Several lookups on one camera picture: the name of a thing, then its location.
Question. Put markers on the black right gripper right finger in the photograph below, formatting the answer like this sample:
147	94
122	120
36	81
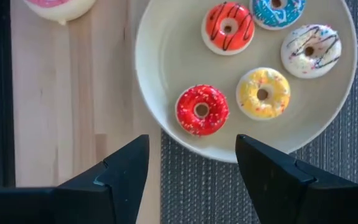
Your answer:
278	193

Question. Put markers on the large pink frosted donut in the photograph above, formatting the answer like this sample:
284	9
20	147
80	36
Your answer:
63	11

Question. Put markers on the small red sprinkled donut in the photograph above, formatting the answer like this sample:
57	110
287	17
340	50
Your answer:
188	105

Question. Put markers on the small orange chocolate-drizzled donut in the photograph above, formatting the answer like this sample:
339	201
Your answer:
216	40

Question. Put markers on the small white drizzled donut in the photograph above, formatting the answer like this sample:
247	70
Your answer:
297	65

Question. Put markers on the grey woven placemat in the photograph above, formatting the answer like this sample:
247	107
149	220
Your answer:
203	186

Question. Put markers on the black aluminium table frame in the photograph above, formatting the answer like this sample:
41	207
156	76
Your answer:
4	93

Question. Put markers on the small yellow sprinkled donut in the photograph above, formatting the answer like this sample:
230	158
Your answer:
250	102

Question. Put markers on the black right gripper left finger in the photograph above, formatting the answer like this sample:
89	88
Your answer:
110	193

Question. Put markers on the small blue frosted donut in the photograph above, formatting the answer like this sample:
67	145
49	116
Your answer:
266	17

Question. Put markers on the cream round plate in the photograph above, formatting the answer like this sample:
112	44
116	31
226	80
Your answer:
172	62

